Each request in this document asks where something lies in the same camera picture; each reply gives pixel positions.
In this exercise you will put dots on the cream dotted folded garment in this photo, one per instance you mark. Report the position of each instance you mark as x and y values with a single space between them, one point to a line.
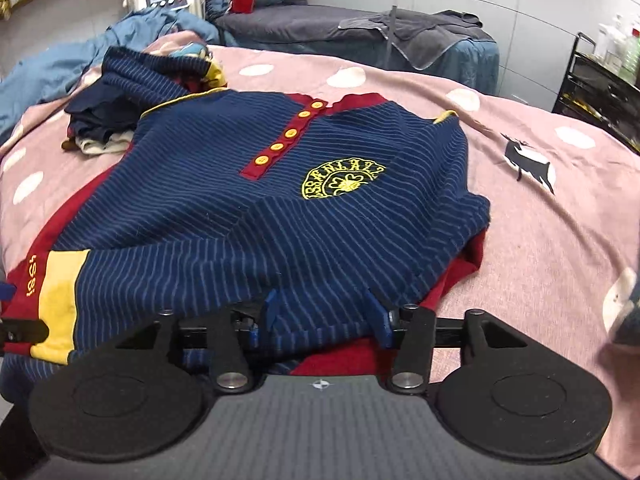
107 145

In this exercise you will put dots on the navy printed folded garment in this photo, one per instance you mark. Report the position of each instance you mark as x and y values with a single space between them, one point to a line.
100 107

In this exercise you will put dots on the pink polka dot blanket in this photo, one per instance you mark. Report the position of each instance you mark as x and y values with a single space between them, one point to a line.
525 260

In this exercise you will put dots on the navy striped sweater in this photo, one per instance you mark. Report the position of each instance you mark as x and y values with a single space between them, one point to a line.
200 210

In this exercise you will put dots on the green plastic bottle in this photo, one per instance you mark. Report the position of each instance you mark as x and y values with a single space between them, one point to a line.
632 55

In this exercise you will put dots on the grey towel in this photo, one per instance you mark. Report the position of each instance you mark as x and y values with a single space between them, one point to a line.
435 35

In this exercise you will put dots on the blue cream patterned garment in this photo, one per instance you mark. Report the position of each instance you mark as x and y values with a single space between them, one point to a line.
631 327

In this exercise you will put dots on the grey massage bed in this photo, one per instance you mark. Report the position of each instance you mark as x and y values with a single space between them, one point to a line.
300 25

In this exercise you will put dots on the light blue duvet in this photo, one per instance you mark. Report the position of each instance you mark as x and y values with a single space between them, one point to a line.
55 65

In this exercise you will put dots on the white plastic bottle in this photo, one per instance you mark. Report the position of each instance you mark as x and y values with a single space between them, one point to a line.
611 40

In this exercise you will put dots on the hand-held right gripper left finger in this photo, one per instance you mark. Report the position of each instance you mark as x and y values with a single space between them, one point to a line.
267 317

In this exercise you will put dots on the black utility trolley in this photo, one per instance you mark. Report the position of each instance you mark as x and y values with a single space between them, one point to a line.
595 95

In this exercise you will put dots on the dark blue hanging cloth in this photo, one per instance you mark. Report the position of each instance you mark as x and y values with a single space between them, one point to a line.
220 2

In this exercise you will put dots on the brown folded garment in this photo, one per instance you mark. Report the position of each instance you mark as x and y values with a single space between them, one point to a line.
70 145

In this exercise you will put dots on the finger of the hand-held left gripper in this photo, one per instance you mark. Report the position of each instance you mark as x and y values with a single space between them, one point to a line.
25 331

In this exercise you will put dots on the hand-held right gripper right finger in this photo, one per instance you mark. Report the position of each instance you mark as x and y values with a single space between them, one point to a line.
379 320

